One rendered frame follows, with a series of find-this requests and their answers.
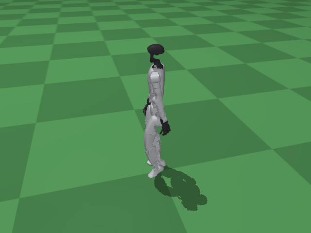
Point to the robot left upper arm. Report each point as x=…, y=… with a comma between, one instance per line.
x=155, y=81

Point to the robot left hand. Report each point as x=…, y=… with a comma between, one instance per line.
x=165, y=127

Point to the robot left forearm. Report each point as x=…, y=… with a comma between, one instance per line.
x=160, y=109

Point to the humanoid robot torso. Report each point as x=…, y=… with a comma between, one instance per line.
x=161, y=72

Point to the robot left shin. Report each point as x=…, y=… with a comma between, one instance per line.
x=152, y=157

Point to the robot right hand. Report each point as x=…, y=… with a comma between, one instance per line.
x=145, y=108

